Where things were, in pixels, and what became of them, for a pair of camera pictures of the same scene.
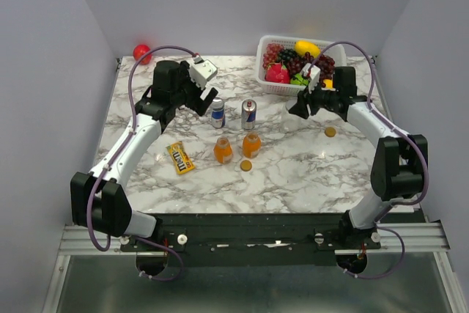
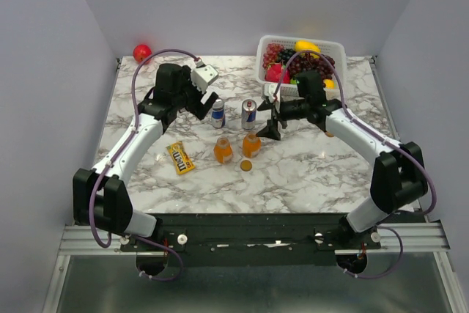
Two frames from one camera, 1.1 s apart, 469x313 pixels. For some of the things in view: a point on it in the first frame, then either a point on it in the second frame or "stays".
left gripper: [198, 104] stays
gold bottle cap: [246, 166] stays
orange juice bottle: [251, 145] stays
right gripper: [300, 108] to [271, 130]
